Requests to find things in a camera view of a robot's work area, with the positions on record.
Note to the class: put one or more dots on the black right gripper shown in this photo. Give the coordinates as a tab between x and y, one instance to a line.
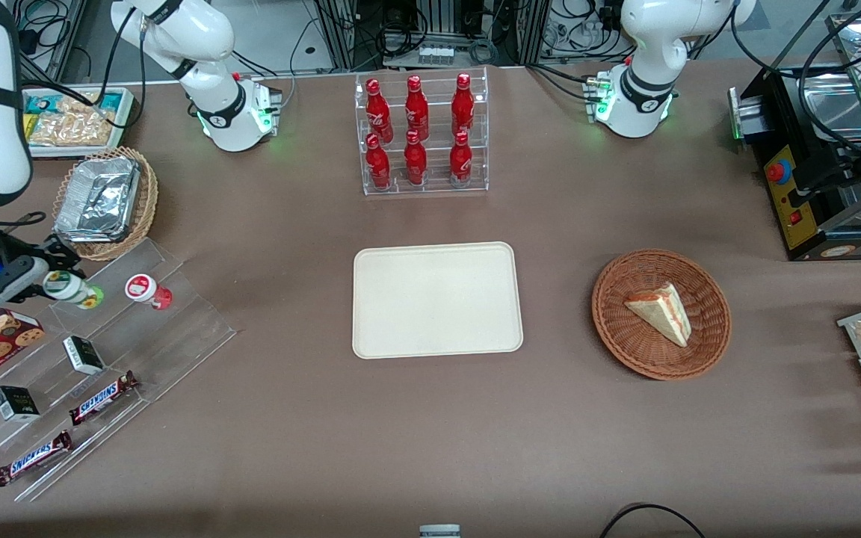
36	260

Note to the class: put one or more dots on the green-lid yogurt cup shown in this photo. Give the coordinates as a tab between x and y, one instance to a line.
64	285

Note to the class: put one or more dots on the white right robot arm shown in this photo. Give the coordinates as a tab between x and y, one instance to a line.
214	45

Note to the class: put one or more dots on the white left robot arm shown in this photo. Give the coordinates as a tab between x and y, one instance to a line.
647	45

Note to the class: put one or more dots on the aluminium foil tray stack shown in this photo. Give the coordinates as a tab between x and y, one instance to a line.
98	198

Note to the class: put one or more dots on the cream plastic tray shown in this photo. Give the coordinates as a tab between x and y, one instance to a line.
438	299

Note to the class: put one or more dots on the wicker basket with foil trays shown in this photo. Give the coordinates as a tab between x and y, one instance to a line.
143	217

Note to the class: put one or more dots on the red-lid yogurt cup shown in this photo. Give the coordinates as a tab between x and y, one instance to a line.
143	288

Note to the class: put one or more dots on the small black box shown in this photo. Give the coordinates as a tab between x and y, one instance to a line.
16	403
83	355

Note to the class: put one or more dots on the clear cracker bag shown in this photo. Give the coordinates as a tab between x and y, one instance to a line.
79	102
72	128

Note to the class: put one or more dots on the white plastic bin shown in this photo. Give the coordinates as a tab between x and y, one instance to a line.
120	134

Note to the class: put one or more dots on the yellow snack packet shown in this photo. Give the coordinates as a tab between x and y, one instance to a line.
29	122

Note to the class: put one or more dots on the clear acrylic step stand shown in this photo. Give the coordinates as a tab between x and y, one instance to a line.
176	329
57	392

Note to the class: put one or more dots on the Snickers chocolate bar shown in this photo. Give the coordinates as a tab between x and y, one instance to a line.
102	397
31	459

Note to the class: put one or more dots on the teal snack packet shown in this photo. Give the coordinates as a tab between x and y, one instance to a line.
40	103
109	101

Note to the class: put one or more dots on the red cola bottle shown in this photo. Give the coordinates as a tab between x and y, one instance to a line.
415	161
463	104
378	164
416	108
378	108
460	161

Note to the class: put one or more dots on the clear acrylic bottle rack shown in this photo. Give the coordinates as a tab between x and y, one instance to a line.
434	187

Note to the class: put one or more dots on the white power strip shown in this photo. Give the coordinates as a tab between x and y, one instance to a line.
436	54

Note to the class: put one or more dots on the small grey device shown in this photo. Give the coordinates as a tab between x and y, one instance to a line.
439	531

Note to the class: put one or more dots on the wicker basket with sandwich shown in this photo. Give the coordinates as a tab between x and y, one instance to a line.
625	351

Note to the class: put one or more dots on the triangular sandwich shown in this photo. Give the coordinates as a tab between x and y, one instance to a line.
662	314

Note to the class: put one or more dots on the black machine with yellow panel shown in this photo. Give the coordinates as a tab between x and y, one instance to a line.
789	202

